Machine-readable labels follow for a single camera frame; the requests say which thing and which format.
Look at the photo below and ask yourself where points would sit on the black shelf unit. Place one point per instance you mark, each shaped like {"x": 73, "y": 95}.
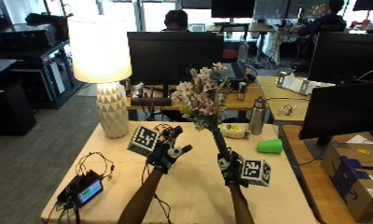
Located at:
{"x": 37, "y": 71}

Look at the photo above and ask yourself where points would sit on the black computer monitor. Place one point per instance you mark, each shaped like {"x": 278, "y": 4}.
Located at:
{"x": 173, "y": 57}

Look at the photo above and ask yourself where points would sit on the white table lamp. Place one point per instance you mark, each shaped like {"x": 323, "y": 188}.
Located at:
{"x": 99, "y": 56}

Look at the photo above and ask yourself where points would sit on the person's left hand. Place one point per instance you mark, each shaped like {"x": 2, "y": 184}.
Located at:
{"x": 164, "y": 155}

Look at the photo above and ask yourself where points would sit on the black monitor with wide back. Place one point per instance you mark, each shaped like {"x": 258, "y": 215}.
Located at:
{"x": 347, "y": 56}

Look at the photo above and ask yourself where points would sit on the black device with screen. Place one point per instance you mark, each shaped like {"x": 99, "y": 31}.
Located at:
{"x": 83, "y": 189}

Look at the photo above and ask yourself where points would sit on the black bin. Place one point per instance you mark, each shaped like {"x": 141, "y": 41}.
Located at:
{"x": 8, "y": 109}

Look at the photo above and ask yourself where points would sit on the black laptop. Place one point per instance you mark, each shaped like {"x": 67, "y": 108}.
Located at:
{"x": 238, "y": 72}

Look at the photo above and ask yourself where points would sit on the black background monitor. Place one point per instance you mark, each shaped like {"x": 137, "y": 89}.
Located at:
{"x": 232, "y": 7}

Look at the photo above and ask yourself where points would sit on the large black monitor on stand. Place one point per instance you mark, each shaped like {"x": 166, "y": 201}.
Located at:
{"x": 345, "y": 109}

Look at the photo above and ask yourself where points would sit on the green plastic cup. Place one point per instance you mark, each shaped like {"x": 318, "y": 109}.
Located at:
{"x": 269, "y": 146}

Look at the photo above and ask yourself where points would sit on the person's right hand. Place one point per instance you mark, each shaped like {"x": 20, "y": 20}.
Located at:
{"x": 232, "y": 169}

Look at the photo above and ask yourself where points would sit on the white paper sheet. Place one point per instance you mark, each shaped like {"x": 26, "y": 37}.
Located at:
{"x": 359, "y": 140}

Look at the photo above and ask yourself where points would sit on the yellow white packet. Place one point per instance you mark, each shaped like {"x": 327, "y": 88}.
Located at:
{"x": 233, "y": 131}

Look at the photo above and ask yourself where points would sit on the cardboard box with blue tape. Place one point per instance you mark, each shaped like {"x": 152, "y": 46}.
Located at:
{"x": 355, "y": 183}

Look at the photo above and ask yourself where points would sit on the silver drink can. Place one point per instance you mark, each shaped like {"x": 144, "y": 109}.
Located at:
{"x": 241, "y": 91}

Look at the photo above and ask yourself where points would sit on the white marker cube right glove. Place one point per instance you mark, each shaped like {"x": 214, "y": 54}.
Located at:
{"x": 256, "y": 172}

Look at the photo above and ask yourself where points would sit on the white marker cube glove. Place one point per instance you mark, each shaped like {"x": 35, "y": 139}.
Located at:
{"x": 256, "y": 172}
{"x": 143, "y": 140}

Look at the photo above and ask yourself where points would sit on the white marker cube left glove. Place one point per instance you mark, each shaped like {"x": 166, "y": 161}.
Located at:
{"x": 143, "y": 140}

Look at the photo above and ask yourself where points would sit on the black bar under monitor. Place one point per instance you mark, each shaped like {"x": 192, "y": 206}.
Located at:
{"x": 151, "y": 101}

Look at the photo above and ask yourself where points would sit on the steel water bottle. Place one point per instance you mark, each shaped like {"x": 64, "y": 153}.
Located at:
{"x": 257, "y": 118}

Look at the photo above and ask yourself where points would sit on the clear glass object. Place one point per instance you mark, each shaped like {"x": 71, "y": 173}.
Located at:
{"x": 286, "y": 109}

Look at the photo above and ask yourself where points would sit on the pink artificial flower bouquet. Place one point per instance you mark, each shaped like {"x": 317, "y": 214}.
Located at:
{"x": 202, "y": 96}

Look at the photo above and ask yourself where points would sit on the black case on shelf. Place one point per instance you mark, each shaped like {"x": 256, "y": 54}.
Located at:
{"x": 27, "y": 35}

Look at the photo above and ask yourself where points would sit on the white folded holders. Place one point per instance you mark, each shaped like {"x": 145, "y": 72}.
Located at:
{"x": 298, "y": 82}

